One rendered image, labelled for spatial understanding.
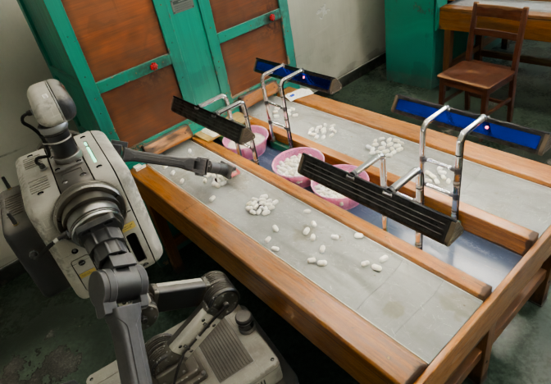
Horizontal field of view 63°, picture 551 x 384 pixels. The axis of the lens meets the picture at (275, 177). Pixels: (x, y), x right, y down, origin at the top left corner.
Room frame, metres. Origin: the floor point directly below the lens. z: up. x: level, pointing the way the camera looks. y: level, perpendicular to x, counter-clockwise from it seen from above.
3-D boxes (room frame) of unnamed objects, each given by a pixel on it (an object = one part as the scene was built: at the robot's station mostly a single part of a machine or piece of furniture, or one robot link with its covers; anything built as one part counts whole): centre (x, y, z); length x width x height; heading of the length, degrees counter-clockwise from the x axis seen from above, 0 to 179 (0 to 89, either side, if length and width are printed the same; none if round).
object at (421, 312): (1.56, 0.06, 0.73); 1.81 x 0.30 x 0.02; 34
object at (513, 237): (1.84, -0.35, 0.71); 1.81 x 0.05 x 0.11; 34
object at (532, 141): (1.47, -0.75, 1.08); 0.62 x 0.08 x 0.07; 34
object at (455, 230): (1.15, -0.29, 1.08); 0.62 x 0.08 x 0.07; 34
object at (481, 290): (1.66, -0.09, 0.71); 1.81 x 0.05 x 0.11; 34
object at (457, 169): (1.42, -0.69, 0.90); 0.20 x 0.19 x 0.45; 34
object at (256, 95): (2.66, -0.01, 0.83); 0.30 x 0.06 x 0.07; 124
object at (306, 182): (1.88, -0.13, 0.72); 0.27 x 0.27 x 0.10
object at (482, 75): (3.09, -1.68, 0.45); 0.44 x 0.43 x 0.91; 30
